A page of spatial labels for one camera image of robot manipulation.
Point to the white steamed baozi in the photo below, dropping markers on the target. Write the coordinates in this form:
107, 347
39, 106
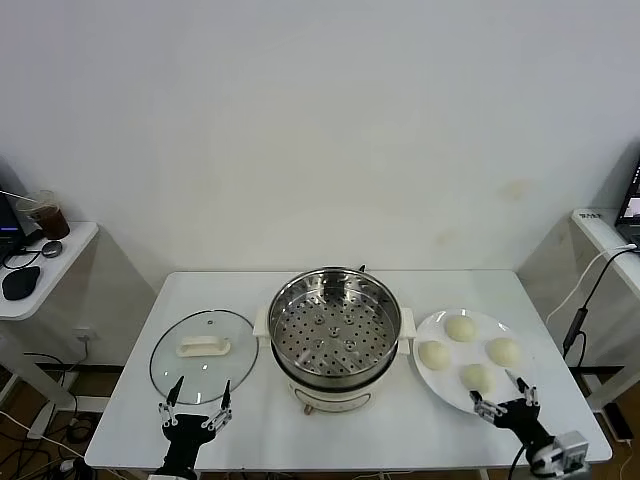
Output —
434, 355
477, 377
504, 351
460, 328

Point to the dark laptop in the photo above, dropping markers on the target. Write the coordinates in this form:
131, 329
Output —
631, 200
9, 215

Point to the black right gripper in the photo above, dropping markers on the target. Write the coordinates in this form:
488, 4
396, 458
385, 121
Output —
520, 417

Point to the cream electric cooking pot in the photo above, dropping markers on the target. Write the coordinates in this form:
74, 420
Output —
330, 400

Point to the white power plug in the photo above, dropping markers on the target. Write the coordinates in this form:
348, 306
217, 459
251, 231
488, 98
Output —
66, 465

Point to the stainless steel steamer basket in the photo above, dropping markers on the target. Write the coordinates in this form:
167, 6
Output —
375, 325

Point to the white wall socket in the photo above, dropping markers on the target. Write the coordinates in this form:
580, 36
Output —
85, 332

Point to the plastic cup of iced coffee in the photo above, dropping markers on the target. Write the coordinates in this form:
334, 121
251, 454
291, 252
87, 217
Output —
50, 220

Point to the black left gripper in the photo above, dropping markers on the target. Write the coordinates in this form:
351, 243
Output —
187, 435

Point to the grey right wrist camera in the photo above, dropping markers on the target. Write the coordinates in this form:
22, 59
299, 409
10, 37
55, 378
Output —
572, 450

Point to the black computer mouse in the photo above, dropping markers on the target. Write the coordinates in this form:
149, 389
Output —
20, 282

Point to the white round plate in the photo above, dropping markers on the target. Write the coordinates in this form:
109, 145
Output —
450, 390

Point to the white side table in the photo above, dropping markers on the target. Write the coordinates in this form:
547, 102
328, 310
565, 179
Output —
607, 235
50, 280

